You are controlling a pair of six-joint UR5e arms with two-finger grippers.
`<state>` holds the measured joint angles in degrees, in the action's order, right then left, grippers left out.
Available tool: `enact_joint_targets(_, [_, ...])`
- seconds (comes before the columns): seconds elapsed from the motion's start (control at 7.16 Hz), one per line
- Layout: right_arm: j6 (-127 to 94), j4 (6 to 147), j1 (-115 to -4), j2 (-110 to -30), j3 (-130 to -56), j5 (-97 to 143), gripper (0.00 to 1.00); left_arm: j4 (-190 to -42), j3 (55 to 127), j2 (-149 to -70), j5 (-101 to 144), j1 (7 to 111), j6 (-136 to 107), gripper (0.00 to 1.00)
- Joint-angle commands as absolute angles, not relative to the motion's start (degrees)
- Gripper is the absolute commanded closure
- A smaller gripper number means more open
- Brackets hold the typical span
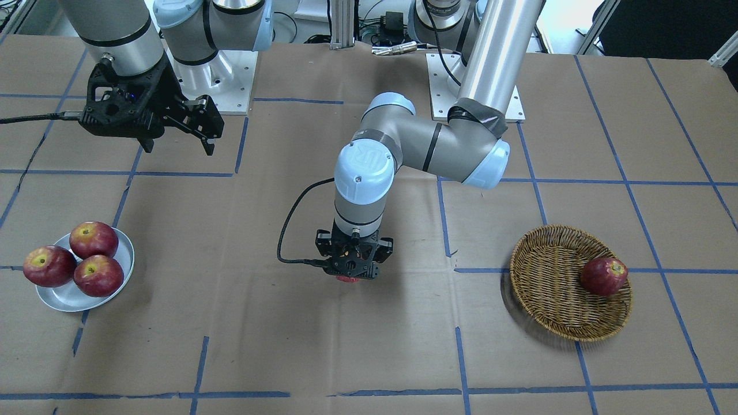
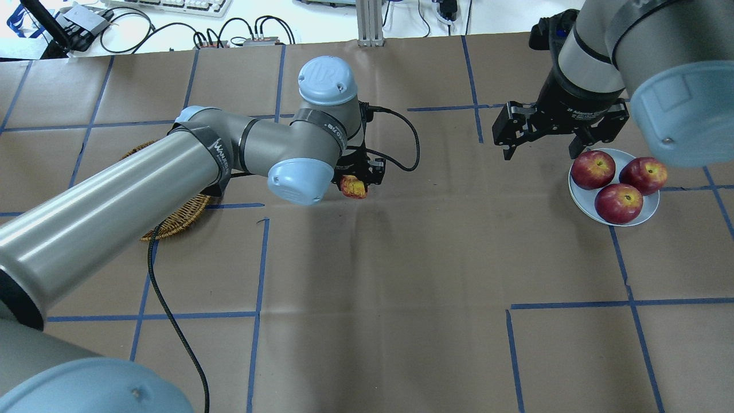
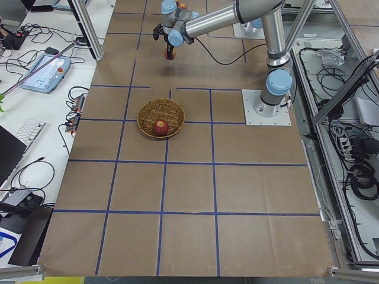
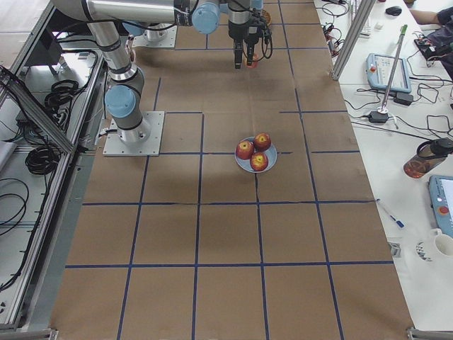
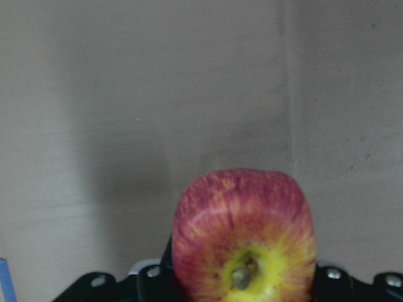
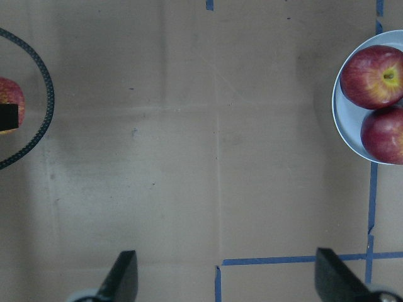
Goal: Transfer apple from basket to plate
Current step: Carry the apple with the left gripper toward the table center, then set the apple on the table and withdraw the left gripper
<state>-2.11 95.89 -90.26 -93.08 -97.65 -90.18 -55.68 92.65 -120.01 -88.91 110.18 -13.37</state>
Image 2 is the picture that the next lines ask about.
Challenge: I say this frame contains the apple on plate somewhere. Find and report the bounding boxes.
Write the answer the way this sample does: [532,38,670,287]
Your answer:
[594,183,644,225]
[571,151,616,190]
[619,157,668,196]

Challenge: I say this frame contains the white keyboard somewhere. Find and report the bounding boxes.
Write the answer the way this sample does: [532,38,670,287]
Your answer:
[102,1,233,18]

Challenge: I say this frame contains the apple on plate front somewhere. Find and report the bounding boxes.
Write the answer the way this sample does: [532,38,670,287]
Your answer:
[594,183,644,225]

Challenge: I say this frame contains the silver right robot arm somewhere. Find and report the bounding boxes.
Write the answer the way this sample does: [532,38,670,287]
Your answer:
[492,1,733,167]

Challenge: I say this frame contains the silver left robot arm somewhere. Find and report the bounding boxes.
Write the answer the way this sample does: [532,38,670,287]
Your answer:
[1,56,365,412]

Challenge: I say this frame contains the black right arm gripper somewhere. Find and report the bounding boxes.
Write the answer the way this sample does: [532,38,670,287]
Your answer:
[492,69,631,161]

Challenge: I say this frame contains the red yellow apple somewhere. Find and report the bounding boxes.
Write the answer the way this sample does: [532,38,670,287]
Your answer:
[338,175,368,200]

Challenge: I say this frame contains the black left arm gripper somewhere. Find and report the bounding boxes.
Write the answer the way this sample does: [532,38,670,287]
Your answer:
[333,148,386,186]

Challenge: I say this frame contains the apple on plate back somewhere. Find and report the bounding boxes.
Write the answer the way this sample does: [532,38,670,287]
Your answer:
[619,157,668,196]

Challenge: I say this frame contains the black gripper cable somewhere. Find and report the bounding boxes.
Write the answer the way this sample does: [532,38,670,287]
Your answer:
[147,224,210,413]

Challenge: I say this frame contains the aluminium frame post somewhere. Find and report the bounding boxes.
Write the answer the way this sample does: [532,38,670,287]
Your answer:
[356,0,385,47]

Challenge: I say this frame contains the apple on plate left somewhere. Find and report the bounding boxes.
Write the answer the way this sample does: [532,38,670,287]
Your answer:
[571,151,616,190]

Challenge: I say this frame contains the round wicker basket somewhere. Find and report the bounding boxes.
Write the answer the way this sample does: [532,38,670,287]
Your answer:
[119,139,216,240]

